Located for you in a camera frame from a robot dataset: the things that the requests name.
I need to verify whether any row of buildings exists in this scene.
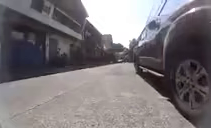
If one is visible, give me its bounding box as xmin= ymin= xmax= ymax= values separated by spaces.
xmin=81 ymin=19 xmax=134 ymax=66

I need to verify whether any grey concrete road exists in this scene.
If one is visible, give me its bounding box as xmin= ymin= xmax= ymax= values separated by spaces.
xmin=0 ymin=62 xmax=197 ymax=128

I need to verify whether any dark car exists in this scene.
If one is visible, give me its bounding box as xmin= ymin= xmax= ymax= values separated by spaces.
xmin=132 ymin=0 xmax=211 ymax=123

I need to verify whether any two-storey building with balcony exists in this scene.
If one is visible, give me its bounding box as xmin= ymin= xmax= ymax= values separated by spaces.
xmin=0 ymin=0 xmax=89 ymax=84

